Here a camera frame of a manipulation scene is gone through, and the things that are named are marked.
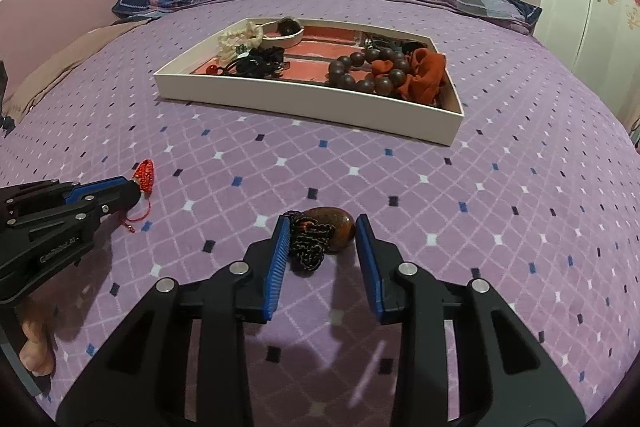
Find red string jade bracelet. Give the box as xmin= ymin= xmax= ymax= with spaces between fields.
xmin=120 ymin=158 xmax=158 ymax=234

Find black hair tie red beads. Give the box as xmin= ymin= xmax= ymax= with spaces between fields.
xmin=205 ymin=53 xmax=286 ymax=79

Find brown stone pendant black cord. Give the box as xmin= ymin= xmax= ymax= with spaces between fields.
xmin=285 ymin=206 xmax=357 ymax=275

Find brown wooden bead bracelet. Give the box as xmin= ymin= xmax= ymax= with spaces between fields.
xmin=326 ymin=46 xmax=409 ymax=96

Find left human hand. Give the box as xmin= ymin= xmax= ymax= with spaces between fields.
xmin=17 ymin=298 xmax=54 ymax=377

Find pink padded headboard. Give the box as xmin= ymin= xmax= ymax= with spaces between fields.
xmin=0 ymin=0 xmax=117 ymax=96

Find purple diamond pattern bedspread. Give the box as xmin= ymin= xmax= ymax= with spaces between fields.
xmin=1 ymin=0 xmax=639 ymax=414

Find black fabric scrunchie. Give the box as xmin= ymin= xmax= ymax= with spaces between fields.
xmin=234 ymin=46 xmax=284 ymax=79

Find white headband with dark pompom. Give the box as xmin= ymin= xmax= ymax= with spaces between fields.
xmin=260 ymin=17 xmax=304 ymax=49

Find white shallow tray box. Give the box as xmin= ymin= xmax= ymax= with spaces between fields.
xmin=154 ymin=17 xmax=464 ymax=145

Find orange fabric scrunchie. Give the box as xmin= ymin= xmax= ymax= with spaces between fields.
xmin=371 ymin=48 xmax=447 ymax=105

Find white decorated wardrobe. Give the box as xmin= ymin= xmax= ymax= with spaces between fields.
xmin=536 ymin=0 xmax=639 ymax=129

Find white shell bracelet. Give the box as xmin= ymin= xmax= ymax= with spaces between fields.
xmin=214 ymin=19 xmax=265 ymax=64

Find black cord hair ties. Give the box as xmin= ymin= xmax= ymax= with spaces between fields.
xmin=361 ymin=31 xmax=426 ymax=58

